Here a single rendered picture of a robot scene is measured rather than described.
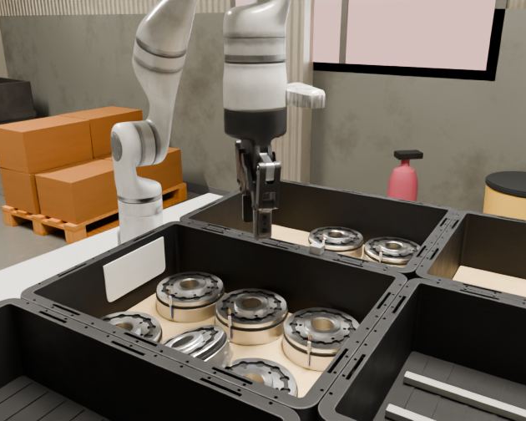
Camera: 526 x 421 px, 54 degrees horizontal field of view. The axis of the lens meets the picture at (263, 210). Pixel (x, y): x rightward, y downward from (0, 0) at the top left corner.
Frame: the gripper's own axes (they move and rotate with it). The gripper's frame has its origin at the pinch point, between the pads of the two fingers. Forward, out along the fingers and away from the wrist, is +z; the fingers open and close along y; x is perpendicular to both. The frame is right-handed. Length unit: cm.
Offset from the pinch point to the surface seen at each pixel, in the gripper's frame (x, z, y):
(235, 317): -2.9, 14.5, -1.1
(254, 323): -0.8, 14.3, 1.5
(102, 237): -24, 30, -75
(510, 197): 141, 47, -118
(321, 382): 0.3, 7.6, 23.3
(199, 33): 38, -17, -315
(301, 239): 16.9, 17.5, -31.3
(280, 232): 13.9, 17.5, -35.7
